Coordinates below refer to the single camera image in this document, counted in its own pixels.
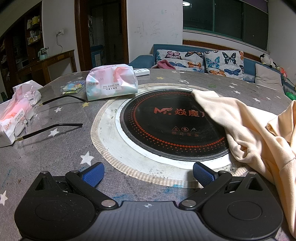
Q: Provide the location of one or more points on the white remote control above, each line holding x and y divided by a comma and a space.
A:
141, 72

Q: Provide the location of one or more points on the light green kettle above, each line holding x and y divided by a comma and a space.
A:
42, 54

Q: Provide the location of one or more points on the wooden side table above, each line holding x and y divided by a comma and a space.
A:
55, 58

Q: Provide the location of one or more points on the pink cloth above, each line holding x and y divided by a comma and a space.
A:
165, 64

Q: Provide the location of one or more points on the pastel tissue pack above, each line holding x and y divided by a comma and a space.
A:
108, 81

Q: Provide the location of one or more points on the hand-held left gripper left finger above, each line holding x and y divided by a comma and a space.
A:
92, 174

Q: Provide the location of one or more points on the black-armed eyeglasses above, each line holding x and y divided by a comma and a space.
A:
57, 125

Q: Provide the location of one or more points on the green-framed window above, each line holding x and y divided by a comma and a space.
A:
219, 18

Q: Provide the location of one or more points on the opened pink tissue pack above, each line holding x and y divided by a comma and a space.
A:
13, 115

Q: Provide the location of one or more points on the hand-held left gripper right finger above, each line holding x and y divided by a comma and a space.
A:
204, 175

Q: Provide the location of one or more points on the black and white plush toy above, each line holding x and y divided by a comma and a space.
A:
266, 60

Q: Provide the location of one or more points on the cream garment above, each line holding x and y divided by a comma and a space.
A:
254, 129

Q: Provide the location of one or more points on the grey star-printed table cover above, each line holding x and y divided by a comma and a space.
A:
57, 157

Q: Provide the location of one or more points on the dark wooden shelf cabinet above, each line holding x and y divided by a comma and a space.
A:
20, 46

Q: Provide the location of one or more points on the round black induction cooktop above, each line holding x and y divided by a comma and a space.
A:
161, 129

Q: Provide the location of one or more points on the brown wooden door frame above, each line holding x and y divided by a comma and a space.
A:
78, 34

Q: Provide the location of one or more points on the colourful plush toys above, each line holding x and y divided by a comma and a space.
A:
282, 71

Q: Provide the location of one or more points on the blue corner sofa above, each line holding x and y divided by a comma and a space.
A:
143, 61

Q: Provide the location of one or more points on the butterfly print cushion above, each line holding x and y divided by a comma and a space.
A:
182, 58
222, 62

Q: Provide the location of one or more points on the plain grey cushion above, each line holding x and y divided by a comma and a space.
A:
268, 76

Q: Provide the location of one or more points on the white wall socket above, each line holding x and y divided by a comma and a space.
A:
59, 32

